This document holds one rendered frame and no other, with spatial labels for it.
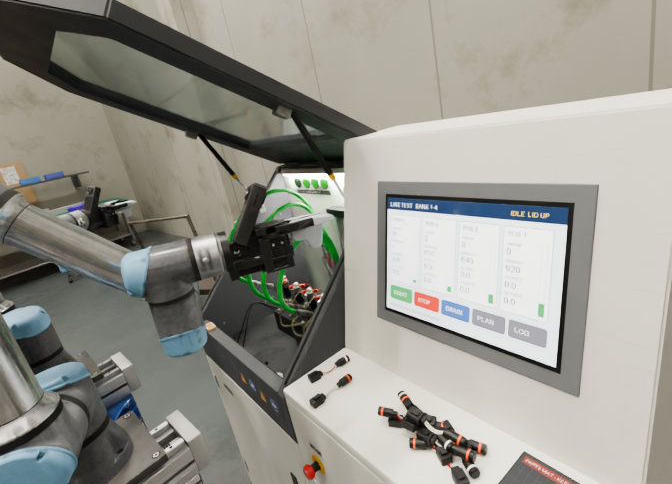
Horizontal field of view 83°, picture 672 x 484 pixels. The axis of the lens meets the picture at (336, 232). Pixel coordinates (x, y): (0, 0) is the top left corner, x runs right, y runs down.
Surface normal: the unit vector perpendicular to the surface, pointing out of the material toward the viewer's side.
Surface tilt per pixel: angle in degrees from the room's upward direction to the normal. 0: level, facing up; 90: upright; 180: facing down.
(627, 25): 90
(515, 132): 76
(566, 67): 90
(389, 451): 0
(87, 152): 90
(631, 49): 90
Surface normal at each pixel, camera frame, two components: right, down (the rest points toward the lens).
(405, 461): -0.20, -0.93
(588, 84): -0.69, 0.35
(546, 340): -0.78, 0.11
